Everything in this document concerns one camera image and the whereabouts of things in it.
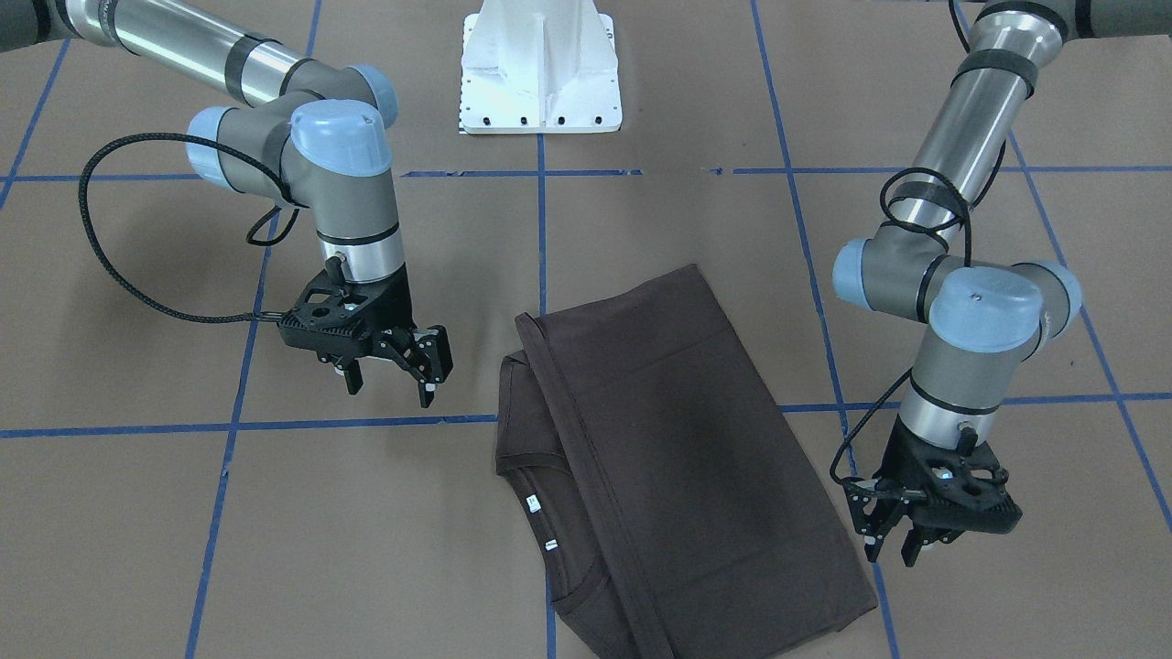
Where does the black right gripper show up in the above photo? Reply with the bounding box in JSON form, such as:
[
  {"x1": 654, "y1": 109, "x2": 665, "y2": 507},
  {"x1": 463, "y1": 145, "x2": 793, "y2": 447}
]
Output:
[{"x1": 277, "y1": 264, "x2": 454, "y2": 409}]

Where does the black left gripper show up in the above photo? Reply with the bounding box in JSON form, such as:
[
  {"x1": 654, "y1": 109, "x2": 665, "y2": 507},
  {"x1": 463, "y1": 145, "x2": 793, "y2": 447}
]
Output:
[{"x1": 844, "y1": 423, "x2": 1023, "y2": 568}]

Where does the dark brown t-shirt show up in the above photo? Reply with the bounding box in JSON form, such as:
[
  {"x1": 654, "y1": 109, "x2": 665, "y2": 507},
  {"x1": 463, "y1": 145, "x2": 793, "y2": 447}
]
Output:
[{"x1": 495, "y1": 265, "x2": 875, "y2": 658}]

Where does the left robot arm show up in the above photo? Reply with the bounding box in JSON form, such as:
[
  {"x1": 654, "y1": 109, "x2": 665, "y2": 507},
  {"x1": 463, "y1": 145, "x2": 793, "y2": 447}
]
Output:
[{"x1": 832, "y1": 1, "x2": 1171, "y2": 568}]

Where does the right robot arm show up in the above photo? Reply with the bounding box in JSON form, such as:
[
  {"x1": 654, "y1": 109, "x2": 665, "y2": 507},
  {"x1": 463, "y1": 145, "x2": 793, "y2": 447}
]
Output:
[{"x1": 4, "y1": 1, "x2": 454, "y2": 408}]

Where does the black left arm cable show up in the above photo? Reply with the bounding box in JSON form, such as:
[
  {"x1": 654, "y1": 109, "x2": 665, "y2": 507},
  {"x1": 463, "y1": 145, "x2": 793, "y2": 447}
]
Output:
[{"x1": 829, "y1": 0, "x2": 973, "y2": 485}]

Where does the white camera stand base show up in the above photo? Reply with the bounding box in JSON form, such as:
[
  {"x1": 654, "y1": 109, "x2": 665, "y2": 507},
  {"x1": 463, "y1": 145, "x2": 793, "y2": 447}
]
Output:
[{"x1": 458, "y1": 1, "x2": 624, "y2": 135}]

